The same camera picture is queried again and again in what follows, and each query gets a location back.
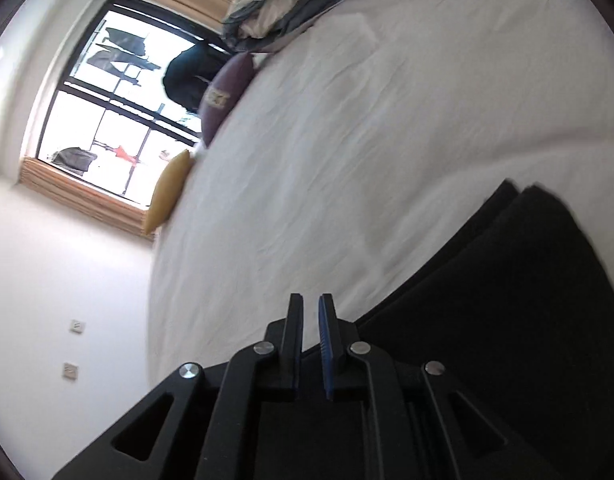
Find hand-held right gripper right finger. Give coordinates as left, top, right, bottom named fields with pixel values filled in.
left=317, top=292, right=562, bottom=480

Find bed with white sheet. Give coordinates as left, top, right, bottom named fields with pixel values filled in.
left=147, top=0, right=614, bottom=391

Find dark hanging laundry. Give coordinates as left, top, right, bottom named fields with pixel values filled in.
left=87, top=27, right=155, bottom=73

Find dark cloth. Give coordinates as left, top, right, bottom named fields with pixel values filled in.
left=163, top=41, right=233, bottom=116

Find purple pillow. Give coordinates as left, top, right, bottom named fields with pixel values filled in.
left=198, top=51, right=255, bottom=148

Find black window frame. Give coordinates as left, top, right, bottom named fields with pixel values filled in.
left=37, top=0, right=228, bottom=211

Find black denim pants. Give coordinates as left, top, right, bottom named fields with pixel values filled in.
left=297, top=178, right=614, bottom=480

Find yellow pillow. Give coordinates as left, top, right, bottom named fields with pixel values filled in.
left=144, top=149, right=193, bottom=236

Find grey garment outdoors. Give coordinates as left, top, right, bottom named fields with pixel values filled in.
left=51, top=146, right=98, bottom=177

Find red garment outdoors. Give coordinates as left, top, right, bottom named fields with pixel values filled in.
left=112, top=144, right=139, bottom=166

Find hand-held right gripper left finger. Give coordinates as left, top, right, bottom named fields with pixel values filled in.
left=52, top=292, right=305, bottom=480

